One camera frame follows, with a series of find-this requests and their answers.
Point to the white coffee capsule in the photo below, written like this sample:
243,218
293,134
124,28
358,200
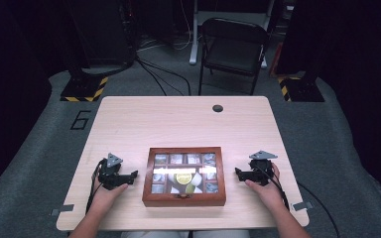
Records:
174,190
197,180

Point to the person's legs in light trousers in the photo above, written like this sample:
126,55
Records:
185,234

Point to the person's right hand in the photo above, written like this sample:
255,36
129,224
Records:
271,193

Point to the dark round table grommet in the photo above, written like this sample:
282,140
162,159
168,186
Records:
217,108

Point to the black cabinet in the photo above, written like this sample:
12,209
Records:
107,33

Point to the grey tape strip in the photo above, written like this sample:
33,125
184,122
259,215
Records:
63,209
302,206

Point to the person's left hand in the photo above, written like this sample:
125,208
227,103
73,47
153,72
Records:
104,196

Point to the wooden box with glass lid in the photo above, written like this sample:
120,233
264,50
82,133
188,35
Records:
183,200

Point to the white capsule with green lid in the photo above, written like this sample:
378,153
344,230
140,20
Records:
190,188

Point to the silvery blue sachet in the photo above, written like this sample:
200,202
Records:
211,176
209,158
160,159
157,188
158,178
211,187

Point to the stand base with hazard stripes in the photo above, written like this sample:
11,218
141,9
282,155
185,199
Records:
301,89
82,89

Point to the black folding chair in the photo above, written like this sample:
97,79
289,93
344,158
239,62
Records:
233,53

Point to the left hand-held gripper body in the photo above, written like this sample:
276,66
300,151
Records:
110,177

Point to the white red sachet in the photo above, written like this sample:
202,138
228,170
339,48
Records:
192,158
176,159

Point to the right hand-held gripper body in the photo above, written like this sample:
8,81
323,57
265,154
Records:
260,172

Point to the white capsule with yellow lid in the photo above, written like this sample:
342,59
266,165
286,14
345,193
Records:
183,178
171,179

